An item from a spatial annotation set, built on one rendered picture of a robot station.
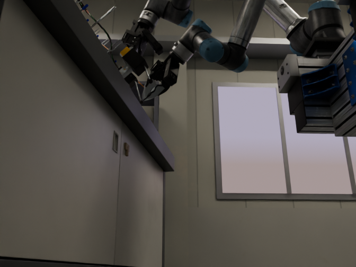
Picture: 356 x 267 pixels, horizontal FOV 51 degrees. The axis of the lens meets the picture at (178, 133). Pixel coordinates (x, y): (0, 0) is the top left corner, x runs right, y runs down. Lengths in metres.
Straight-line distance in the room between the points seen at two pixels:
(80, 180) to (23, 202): 0.21
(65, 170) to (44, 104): 0.14
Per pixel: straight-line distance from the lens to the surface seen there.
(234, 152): 3.25
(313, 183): 3.37
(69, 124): 0.77
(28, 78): 0.66
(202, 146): 3.24
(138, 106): 1.10
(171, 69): 1.35
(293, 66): 1.39
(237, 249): 3.10
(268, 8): 1.74
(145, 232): 1.28
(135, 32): 1.55
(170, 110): 3.25
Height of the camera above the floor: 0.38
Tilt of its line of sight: 21 degrees up
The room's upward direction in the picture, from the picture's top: straight up
